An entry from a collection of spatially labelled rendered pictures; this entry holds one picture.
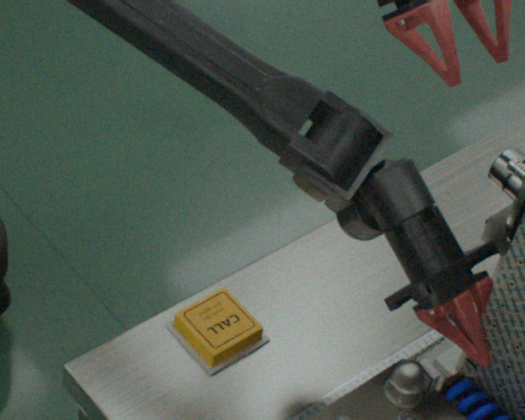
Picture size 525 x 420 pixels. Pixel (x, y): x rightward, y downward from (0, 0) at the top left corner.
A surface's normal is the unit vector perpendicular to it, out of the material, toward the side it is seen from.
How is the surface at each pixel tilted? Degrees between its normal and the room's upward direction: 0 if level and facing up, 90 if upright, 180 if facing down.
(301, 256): 0
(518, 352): 90
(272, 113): 29
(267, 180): 0
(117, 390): 0
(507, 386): 90
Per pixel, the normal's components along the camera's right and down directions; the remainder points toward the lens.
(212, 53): 0.15, -0.22
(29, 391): 0.12, -0.66
